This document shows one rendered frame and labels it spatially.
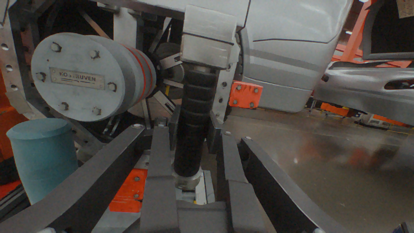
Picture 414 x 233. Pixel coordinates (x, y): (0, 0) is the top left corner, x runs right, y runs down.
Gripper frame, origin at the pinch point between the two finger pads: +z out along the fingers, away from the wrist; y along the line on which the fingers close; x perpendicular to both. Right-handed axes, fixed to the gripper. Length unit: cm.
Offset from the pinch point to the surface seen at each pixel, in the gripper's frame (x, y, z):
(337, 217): -83, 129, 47
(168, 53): 12, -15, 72
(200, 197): -75, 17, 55
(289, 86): 7, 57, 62
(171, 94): -11, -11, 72
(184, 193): -66, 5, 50
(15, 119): -19, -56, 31
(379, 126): -72, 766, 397
